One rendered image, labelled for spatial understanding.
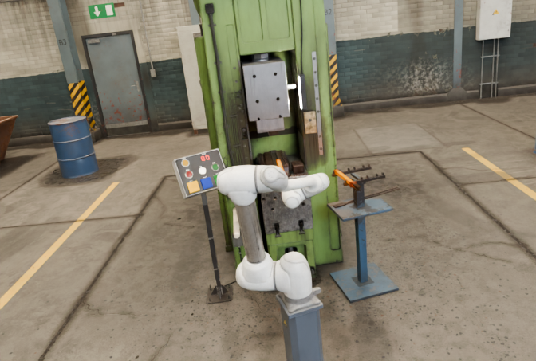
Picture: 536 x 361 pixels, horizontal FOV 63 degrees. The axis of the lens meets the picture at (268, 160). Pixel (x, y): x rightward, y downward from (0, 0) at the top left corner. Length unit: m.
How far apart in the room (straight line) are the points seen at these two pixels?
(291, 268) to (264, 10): 1.83
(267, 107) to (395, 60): 6.50
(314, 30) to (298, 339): 2.08
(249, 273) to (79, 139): 5.42
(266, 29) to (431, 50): 6.71
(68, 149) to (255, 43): 4.74
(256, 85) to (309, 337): 1.69
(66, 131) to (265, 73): 4.73
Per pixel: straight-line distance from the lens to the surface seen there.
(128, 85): 9.71
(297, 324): 2.45
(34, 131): 10.74
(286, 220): 3.40
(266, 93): 3.15
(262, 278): 2.33
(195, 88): 8.70
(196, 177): 3.10
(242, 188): 1.98
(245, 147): 3.38
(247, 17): 3.25
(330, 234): 3.76
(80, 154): 7.45
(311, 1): 3.30
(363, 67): 9.33
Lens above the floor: 2.06
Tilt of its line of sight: 18 degrees down
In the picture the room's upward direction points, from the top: 7 degrees counter-clockwise
